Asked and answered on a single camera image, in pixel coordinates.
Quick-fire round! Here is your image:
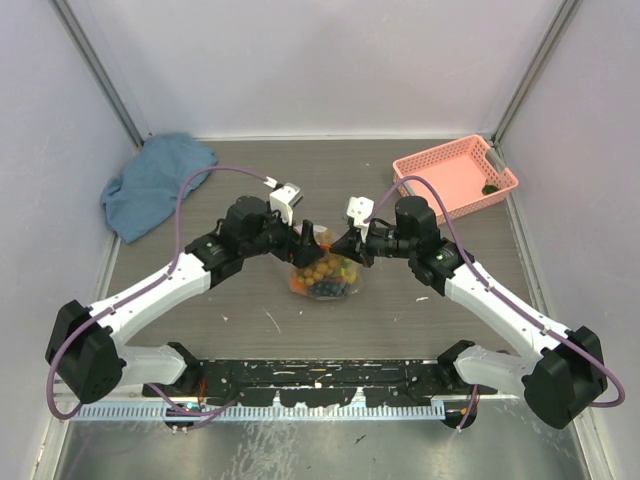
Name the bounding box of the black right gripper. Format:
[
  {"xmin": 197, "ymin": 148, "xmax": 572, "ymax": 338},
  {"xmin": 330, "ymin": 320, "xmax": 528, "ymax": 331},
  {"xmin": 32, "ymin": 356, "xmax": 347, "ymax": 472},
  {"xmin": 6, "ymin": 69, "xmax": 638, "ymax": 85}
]
[{"xmin": 329, "ymin": 217, "xmax": 416, "ymax": 268}]

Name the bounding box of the brown longan bunch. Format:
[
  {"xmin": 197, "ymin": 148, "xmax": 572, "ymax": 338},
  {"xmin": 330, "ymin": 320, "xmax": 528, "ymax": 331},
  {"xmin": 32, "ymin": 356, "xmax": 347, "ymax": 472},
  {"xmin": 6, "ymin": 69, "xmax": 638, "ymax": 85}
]
[{"xmin": 296, "ymin": 253, "xmax": 343, "ymax": 286}]

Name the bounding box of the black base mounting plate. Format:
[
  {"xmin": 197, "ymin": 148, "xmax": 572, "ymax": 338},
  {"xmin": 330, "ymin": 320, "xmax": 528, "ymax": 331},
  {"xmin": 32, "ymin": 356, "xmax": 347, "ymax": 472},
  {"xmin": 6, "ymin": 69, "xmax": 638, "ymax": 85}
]
[{"xmin": 160, "ymin": 359, "xmax": 472, "ymax": 408}]

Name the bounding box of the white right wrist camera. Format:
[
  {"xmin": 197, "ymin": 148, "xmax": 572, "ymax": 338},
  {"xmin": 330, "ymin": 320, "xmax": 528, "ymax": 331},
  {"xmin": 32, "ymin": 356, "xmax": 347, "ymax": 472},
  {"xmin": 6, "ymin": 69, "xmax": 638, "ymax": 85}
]
[{"xmin": 346, "ymin": 196, "xmax": 375, "ymax": 242}]

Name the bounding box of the aluminium frame post left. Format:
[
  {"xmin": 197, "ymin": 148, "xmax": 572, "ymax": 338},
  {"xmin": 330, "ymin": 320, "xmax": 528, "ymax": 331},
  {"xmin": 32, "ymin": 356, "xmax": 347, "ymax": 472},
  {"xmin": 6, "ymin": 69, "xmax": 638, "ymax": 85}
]
[{"xmin": 49, "ymin": 0, "xmax": 145, "ymax": 149}]

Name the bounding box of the blue cloth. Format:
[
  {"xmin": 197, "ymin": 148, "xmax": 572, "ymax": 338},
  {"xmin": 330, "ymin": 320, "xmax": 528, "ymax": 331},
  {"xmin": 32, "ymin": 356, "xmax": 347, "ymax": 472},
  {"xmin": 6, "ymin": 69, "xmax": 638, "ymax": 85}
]
[{"xmin": 100, "ymin": 133, "xmax": 218, "ymax": 244}]

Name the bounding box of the aluminium frame post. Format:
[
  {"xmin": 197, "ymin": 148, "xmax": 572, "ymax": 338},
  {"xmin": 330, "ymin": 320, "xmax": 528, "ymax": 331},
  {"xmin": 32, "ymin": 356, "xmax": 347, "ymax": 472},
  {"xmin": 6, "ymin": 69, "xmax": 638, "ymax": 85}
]
[
  {"xmin": 49, "ymin": 0, "xmax": 145, "ymax": 149},
  {"xmin": 490, "ymin": 0, "xmax": 582, "ymax": 148}
]

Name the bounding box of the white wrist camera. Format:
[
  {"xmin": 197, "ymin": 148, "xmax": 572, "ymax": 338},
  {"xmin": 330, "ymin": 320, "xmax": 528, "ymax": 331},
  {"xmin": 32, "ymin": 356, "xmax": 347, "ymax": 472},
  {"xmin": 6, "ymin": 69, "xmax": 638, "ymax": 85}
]
[
  {"xmin": 264, "ymin": 176, "xmax": 303, "ymax": 226},
  {"xmin": 346, "ymin": 196, "xmax": 375, "ymax": 242}
]

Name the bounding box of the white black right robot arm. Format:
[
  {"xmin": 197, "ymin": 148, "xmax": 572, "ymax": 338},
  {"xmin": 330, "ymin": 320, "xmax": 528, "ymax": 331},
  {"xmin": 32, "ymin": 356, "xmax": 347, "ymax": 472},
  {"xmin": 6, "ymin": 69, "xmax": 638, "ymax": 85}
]
[{"xmin": 331, "ymin": 197, "xmax": 608, "ymax": 429}]

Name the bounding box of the clear zip top bag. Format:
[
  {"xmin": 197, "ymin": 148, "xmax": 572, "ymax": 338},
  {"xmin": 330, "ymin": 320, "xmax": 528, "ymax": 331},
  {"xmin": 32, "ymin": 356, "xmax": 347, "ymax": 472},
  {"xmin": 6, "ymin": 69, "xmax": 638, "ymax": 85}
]
[{"xmin": 288, "ymin": 225, "xmax": 362, "ymax": 301}]

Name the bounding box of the dark grape bunch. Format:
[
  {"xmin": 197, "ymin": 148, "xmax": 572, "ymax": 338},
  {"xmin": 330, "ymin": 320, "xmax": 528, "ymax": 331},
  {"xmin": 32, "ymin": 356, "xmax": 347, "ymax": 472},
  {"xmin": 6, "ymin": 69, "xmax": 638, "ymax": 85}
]
[{"xmin": 306, "ymin": 280, "xmax": 350, "ymax": 300}]

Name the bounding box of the small green leaf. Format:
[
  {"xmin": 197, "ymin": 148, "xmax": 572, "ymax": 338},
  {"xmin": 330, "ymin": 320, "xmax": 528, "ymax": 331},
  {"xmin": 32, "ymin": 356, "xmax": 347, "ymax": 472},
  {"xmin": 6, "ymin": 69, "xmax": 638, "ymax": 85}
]
[{"xmin": 481, "ymin": 184, "xmax": 500, "ymax": 196}]

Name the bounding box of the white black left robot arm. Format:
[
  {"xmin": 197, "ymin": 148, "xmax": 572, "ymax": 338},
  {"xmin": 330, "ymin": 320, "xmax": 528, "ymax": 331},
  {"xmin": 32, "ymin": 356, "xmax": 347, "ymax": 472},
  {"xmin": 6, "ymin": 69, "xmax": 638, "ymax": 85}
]
[{"xmin": 45, "ymin": 196, "xmax": 324, "ymax": 405}]

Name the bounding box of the white slotted cable duct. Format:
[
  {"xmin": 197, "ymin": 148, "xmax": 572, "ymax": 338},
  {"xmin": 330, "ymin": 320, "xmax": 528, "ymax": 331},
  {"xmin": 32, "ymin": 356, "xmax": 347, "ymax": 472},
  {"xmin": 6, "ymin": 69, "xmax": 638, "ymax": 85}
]
[{"xmin": 72, "ymin": 400, "xmax": 446, "ymax": 422}]

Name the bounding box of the aluminium frame post right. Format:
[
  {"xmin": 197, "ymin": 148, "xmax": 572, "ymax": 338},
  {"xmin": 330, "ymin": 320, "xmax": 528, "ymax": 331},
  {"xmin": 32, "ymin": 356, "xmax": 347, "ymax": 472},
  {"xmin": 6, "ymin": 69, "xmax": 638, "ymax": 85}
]
[{"xmin": 490, "ymin": 0, "xmax": 582, "ymax": 148}]

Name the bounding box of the pink perforated plastic basket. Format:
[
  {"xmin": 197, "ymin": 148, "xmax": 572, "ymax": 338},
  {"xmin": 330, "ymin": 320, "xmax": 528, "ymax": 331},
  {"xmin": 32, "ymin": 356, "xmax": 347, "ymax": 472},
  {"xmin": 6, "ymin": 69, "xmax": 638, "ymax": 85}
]
[{"xmin": 392, "ymin": 135, "xmax": 519, "ymax": 225}]

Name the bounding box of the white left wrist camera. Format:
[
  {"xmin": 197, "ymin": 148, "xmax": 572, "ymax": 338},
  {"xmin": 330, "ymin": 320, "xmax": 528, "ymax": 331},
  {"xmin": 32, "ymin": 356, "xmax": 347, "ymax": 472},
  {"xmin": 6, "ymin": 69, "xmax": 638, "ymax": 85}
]
[{"xmin": 264, "ymin": 176, "xmax": 303, "ymax": 226}]

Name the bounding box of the orange persimmon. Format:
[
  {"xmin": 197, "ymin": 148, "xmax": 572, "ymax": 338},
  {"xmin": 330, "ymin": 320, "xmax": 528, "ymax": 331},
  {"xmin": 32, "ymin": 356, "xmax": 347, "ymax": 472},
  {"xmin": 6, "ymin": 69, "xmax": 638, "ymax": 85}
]
[{"xmin": 289, "ymin": 277, "xmax": 307, "ymax": 295}]

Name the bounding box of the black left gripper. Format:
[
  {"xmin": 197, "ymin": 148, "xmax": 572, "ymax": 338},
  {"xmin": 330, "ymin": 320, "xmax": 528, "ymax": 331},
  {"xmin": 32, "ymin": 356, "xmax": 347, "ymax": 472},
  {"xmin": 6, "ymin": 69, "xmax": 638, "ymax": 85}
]
[{"xmin": 241, "ymin": 203, "xmax": 323, "ymax": 268}]

